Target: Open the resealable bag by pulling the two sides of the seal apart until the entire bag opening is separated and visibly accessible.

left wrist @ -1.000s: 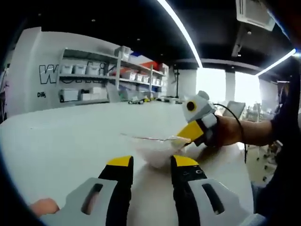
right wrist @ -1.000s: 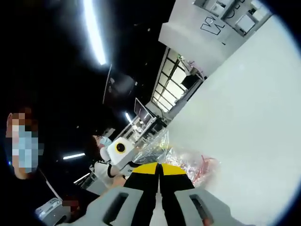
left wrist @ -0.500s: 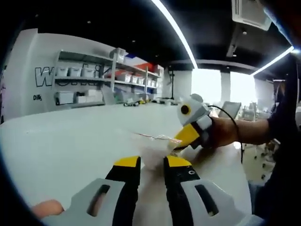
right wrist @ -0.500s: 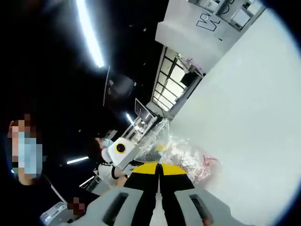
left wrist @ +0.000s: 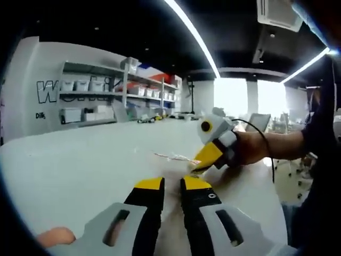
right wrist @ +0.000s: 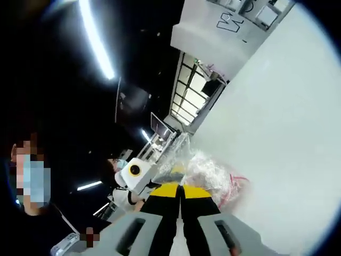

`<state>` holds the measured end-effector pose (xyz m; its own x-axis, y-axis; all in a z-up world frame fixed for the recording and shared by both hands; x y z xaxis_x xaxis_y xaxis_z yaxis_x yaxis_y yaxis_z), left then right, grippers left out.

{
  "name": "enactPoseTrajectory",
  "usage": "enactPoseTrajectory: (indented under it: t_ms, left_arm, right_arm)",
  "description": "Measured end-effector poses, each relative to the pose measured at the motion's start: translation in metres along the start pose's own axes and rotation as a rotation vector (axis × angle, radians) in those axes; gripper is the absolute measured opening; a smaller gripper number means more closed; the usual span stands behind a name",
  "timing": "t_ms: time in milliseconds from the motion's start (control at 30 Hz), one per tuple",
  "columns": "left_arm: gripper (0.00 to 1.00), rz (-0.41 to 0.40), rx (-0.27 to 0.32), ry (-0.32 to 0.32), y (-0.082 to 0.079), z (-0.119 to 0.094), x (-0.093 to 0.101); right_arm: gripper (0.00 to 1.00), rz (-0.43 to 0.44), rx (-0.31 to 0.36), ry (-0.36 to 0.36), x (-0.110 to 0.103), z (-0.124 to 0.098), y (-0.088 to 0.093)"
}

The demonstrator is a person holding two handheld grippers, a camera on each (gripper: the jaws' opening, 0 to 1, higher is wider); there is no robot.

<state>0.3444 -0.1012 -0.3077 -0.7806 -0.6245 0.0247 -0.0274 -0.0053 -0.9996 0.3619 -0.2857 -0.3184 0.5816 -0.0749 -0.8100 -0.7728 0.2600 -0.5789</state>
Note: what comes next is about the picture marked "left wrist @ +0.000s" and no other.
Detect person's left hand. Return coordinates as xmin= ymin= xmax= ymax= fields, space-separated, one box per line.
xmin=36 ymin=226 xmax=76 ymax=249

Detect row of white storage boxes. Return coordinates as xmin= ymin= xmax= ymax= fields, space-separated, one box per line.
xmin=60 ymin=78 xmax=178 ymax=122

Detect yellow black tools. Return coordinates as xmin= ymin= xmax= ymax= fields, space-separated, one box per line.
xmin=137 ymin=114 xmax=165 ymax=124

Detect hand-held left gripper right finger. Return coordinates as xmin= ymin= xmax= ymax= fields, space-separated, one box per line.
xmin=180 ymin=175 xmax=296 ymax=256

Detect grey office chair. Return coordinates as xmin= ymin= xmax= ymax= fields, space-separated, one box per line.
xmin=249 ymin=113 xmax=272 ymax=133

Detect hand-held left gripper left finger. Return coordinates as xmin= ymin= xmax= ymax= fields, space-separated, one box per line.
xmin=47 ymin=176 xmax=165 ymax=256

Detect black tripod stand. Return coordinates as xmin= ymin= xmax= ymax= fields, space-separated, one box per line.
xmin=186 ymin=79 xmax=197 ymax=114

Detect clear resealable bag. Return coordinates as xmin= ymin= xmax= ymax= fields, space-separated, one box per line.
xmin=153 ymin=150 xmax=214 ymax=195

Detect long ceiling light strip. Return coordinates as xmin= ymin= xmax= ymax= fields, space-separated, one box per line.
xmin=164 ymin=0 xmax=221 ymax=79

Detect person's right hand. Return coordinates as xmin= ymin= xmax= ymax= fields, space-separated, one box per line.
xmin=226 ymin=130 xmax=270 ymax=167

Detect grey metal shelving unit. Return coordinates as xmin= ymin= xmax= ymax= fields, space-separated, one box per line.
xmin=57 ymin=57 xmax=181 ymax=125

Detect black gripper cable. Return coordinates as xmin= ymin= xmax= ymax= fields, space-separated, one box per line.
xmin=230 ymin=118 xmax=275 ymax=183

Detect ceiling air conditioner unit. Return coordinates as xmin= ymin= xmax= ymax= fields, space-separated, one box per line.
xmin=257 ymin=0 xmax=304 ymax=32

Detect person in dark shirt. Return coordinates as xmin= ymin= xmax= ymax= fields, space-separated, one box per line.
xmin=289 ymin=50 xmax=341 ymax=249

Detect short ceiling light strip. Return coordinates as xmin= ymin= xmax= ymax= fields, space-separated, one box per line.
xmin=282 ymin=47 xmax=331 ymax=84

